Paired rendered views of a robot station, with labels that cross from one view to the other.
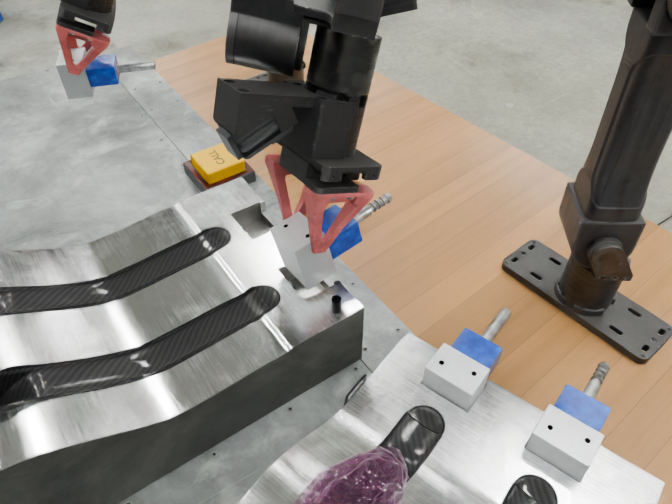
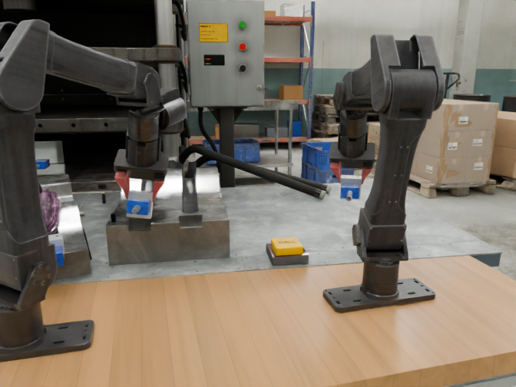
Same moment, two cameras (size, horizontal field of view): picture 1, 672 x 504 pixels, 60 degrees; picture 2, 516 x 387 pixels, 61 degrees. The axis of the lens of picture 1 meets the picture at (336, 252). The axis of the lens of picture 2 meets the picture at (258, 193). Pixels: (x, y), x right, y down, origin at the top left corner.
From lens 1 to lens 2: 124 cm
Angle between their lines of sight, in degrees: 96
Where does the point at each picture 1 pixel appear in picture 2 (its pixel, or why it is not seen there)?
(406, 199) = (200, 312)
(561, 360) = not seen: hidden behind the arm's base
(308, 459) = (70, 210)
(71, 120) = not seen: hidden behind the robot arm
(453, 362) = (52, 237)
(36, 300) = (190, 184)
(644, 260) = not seen: outside the picture
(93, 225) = (271, 228)
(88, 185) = (307, 229)
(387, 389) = (74, 239)
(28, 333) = (171, 179)
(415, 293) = (121, 289)
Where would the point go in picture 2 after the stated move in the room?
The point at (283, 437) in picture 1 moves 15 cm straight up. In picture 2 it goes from (104, 245) to (97, 184)
